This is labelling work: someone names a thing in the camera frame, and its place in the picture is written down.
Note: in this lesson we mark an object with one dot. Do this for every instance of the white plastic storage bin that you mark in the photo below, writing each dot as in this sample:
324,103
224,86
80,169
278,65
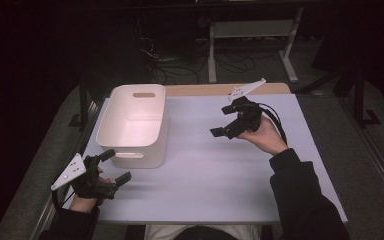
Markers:
131,123

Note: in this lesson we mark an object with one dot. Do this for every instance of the black metal stand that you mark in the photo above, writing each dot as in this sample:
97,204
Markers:
84,100
360,100

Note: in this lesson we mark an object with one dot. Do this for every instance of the metal rail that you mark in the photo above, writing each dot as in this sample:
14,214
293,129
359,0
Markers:
46,206
376,160

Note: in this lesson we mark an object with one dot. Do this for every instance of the white metal stand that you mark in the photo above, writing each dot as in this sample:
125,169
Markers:
253,29

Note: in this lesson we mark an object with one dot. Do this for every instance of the person's right hand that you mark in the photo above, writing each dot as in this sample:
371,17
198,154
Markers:
263,136

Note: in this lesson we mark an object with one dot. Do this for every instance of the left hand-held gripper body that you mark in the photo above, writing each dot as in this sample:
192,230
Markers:
80,176

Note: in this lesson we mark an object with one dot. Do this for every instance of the person's left hand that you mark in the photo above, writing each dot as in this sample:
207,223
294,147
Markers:
84,204

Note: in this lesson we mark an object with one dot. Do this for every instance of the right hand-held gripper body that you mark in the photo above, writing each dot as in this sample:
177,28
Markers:
245,113

